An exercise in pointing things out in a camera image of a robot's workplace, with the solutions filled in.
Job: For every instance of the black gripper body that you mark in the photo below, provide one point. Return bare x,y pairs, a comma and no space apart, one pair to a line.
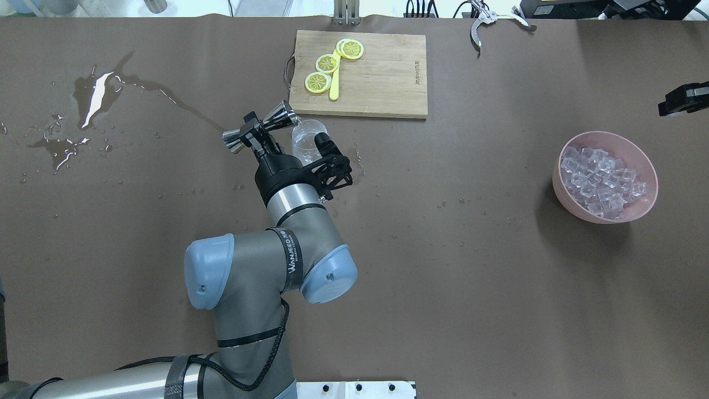
279,170

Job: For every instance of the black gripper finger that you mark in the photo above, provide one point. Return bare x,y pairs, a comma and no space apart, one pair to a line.
687,98
326,147
257,134

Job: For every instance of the steel double jigger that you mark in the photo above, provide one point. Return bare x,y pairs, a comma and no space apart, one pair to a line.
233,138

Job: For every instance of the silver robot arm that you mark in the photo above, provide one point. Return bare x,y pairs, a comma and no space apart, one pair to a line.
242,279

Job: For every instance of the clear wine glass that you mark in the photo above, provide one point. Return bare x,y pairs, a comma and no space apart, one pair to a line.
303,140

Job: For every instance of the clear ice cubes pile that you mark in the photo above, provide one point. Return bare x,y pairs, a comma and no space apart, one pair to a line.
600,183

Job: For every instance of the yellow plastic knife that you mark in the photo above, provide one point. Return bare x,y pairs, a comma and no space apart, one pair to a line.
334,90

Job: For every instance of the lemon slice middle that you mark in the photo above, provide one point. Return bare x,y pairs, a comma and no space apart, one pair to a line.
328,63

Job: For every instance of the bamboo cutting board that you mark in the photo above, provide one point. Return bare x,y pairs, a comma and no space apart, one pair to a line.
388,81

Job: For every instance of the lemon slice far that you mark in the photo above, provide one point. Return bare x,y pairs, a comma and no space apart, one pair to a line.
350,49

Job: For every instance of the pink bowl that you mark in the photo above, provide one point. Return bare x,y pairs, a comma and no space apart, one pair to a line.
634,158

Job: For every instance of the metal reacher grabber tool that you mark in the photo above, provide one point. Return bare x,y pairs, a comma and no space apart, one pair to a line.
486,16

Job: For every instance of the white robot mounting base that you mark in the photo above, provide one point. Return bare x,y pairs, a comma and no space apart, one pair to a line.
357,389

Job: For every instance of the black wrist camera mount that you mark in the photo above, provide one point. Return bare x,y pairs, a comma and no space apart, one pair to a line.
329,174

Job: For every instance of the lemon slice near handle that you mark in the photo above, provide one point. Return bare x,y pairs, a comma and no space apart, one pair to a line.
317,82

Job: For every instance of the aluminium frame post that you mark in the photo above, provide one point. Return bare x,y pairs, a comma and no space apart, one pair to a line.
346,12

